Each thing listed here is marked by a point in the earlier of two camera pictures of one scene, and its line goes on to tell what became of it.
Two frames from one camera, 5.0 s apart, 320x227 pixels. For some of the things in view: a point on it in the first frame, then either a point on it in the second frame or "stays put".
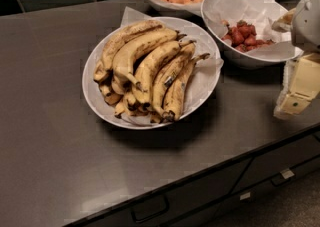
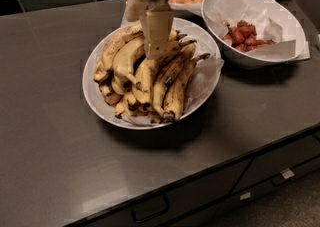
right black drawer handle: x=279 y=180 stays put
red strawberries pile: x=243 y=37 stays put
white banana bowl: x=202 y=84 stays put
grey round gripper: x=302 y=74 → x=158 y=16
